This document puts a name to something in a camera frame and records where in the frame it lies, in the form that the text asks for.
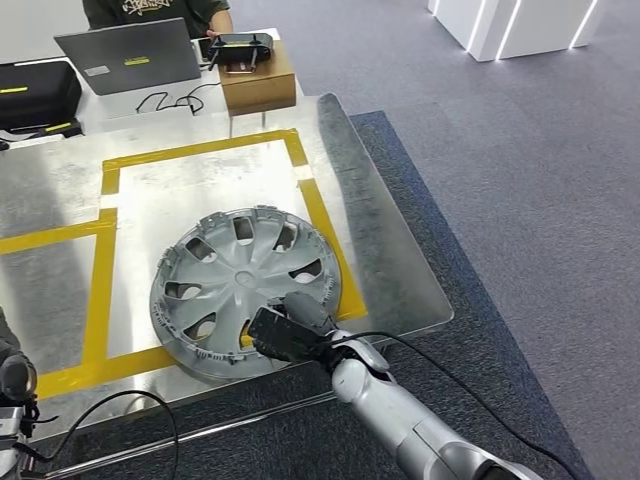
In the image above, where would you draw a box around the white lit display plinth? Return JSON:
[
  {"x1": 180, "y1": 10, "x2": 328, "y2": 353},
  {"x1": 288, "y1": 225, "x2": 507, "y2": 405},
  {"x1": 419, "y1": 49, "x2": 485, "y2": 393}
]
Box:
[
  {"x1": 427, "y1": 0, "x2": 501, "y2": 63},
  {"x1": 494, "y1": 0, "x2": 608, "y2": 61}
]

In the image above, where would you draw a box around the black flat device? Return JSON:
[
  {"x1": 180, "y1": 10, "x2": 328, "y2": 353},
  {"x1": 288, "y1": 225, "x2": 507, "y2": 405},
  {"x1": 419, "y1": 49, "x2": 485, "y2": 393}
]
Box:
[{"x1": 10, "y1": 117, "x2": 85, "y2": 142}]

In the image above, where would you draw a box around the brown cardboard box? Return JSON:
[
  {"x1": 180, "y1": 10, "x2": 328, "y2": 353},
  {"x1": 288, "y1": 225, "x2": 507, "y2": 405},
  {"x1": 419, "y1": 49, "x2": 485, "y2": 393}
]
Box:
[{"x1": 218, "y1": 40, "x2": 297, "y2": 119}]

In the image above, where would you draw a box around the black equipment case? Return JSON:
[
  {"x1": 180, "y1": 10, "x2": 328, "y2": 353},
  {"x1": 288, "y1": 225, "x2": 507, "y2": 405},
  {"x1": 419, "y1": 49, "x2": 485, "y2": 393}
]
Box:
[{"x1": 0, "y1": 60, "x2": 84, "y2": 132}]

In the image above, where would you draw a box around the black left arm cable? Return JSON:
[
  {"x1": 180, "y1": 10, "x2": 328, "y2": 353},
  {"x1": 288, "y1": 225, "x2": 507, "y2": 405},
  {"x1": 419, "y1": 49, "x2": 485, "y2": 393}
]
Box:
[{"x1": 14, "y1": 389, "x2": 180, "y2": 480}]

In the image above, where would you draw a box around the black desk cable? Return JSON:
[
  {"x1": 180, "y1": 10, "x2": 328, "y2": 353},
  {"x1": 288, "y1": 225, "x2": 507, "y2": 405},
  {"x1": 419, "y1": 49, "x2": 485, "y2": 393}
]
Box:
[{"x1": 134, "y1": 81, "x2": 222, "y2": 116}]

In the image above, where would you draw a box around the person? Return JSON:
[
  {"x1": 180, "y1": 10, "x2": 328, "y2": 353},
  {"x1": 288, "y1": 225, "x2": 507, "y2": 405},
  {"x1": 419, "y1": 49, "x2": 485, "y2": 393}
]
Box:
[{"x1": 81, "y1": 0, "x2": 235, "y2": 40}]

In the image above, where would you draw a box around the black device with antennas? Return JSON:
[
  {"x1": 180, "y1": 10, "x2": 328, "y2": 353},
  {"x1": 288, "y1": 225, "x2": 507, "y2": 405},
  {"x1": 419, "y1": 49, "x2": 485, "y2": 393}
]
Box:
[{"x1": 206, "y1": 32, "x2": 275, "y2": 74}]

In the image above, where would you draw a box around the grey plastic wheel cover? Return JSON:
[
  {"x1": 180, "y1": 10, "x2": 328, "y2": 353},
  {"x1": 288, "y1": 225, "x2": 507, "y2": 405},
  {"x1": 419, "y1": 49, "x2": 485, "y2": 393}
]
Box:
[{"x1": 149, "y1": 205, "x2": 343, "y2": 384}]

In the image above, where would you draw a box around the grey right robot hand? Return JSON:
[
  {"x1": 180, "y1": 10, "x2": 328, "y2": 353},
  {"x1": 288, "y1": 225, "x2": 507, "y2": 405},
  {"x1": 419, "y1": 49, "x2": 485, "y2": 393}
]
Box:
[{"x1": 247, "y1": 291, "x2": 336, "y2": 366}]

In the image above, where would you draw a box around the grey laptop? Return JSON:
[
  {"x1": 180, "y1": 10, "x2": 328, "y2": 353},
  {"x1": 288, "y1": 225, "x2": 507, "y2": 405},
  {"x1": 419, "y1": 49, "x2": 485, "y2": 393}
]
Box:
[{"x1": 54, "y1": 17, "x2": 202, "y2": 97}]

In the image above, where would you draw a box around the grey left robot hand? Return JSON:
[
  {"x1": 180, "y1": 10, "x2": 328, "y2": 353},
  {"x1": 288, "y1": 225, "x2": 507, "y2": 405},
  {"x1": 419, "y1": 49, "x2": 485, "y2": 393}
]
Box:
[{"x1": 0, "y1": 307, "x2": 39, "y2": 407}]

